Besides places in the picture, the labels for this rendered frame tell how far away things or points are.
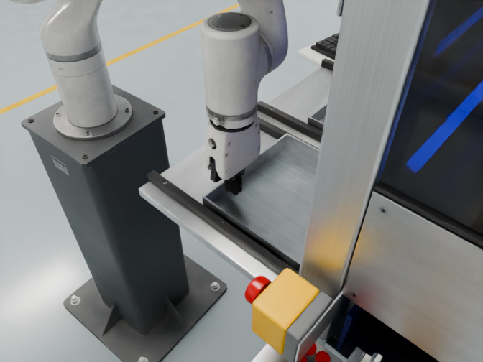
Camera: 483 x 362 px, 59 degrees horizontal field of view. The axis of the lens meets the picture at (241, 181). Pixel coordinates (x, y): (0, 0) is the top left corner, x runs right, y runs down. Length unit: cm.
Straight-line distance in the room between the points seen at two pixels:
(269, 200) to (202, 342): 91
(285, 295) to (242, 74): 31
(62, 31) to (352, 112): 72
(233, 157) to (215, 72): 16
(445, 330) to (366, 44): 31
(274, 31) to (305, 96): 47
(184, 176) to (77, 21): 38
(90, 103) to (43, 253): 109
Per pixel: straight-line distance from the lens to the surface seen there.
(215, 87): 64
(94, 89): 104
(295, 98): 113
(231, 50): 61
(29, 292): 194
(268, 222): 81
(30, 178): 240
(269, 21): 69
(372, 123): 39
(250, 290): 57
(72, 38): 98
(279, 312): 53
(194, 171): 91
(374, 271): 51
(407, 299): 51
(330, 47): 150
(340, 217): 48
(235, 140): 70
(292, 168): 91
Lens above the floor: 150
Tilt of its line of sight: 44 degrees down
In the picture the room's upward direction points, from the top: straight up
